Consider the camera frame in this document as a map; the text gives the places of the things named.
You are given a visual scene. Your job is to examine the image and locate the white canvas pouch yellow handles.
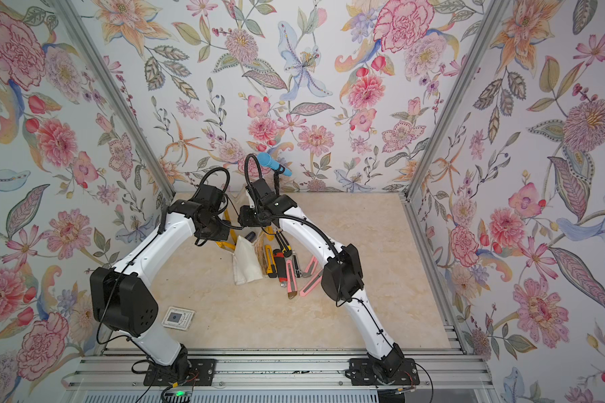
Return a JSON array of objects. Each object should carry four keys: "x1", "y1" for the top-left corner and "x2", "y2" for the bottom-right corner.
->
[{"x1": 215, "y1": 228, "x2": 269, "y2": 285}]

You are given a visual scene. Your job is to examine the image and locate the blue utility knife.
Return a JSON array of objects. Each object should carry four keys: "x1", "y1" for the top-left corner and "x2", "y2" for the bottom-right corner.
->
[{"x1": 245, "y1": 232, "x2": 257, "y2": 243}]

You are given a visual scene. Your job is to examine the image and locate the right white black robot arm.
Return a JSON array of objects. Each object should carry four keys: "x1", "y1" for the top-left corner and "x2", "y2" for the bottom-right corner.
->
[{"x1": 239, "y1": 179, "x2": 405, "y2": 384}]

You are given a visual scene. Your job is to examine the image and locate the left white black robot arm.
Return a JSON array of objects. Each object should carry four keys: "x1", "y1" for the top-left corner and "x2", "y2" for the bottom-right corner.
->
[{"x1": 90, "y1": 184, "x2": 230, "y2": 380}]

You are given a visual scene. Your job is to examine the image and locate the red black utility knife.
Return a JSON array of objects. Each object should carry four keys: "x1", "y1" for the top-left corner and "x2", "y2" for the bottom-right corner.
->
[{"x1": 273, "y1": 250, "x2": 287, "y2": 287}]

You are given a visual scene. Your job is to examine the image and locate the grey small utility knife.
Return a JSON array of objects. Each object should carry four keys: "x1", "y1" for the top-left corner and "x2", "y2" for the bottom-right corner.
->
[{"x1": 292, "y1": 253, "x2": 302, "y2": 278}]

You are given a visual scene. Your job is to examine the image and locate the pink utility knife middle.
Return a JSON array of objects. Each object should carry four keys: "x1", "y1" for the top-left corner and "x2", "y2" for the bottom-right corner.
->
[{"x1": 302, "y1": 256, "x2": 319, "y2": 278}]

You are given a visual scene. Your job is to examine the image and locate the pink utility knife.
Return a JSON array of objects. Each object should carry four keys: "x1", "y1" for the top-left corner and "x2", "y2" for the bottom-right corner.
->
[
  {"x1": 299, "y1": 271, "x2": 323, "y2": 297},
  {"x1": 302, "y1": 256, "x2": 319, "y2": 278},
  {"x1": 286, "y1": 260, "x2": 297, "y2": 300}
]

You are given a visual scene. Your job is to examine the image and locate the pink utility knife left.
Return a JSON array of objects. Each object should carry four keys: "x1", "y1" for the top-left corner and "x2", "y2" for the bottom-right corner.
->
[{"x1": 286, "y1": 260, "x2": 297, "y2": 300}]

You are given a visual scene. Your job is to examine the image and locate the pink utility knife right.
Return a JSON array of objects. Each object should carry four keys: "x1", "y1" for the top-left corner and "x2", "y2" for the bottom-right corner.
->
[{"x1": 299, "y1": 271, "x2": 323, "y2": 297}]

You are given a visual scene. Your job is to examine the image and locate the blue microphone on black stand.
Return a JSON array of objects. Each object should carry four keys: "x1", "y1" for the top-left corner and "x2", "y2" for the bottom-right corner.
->
[{"x1": 257, "y1": 152, "x2": 292, "y2": 196}]

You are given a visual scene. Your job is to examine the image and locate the white QR code card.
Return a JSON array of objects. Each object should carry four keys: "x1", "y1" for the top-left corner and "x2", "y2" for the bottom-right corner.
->
[{"x1": 161, "y1": 307, "x2": 195, "y2": 332}]

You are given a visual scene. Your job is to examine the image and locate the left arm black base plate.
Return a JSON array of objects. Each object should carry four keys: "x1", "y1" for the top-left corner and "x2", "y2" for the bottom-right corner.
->
[{"x1": 143, "y1": 359, "x2": 218, "y2": 387}]

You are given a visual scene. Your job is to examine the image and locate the aluminium front rail frame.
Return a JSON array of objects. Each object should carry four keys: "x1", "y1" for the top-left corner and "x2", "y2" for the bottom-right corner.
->
[{"x1": 61, "y1": 349, "x2": 500, "y2": 402}]

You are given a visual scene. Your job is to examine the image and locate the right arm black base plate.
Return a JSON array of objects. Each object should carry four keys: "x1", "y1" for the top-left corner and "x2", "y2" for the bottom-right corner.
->
[{"x1": 344, "y1": 358, "x2": 420, "y2": 387}]

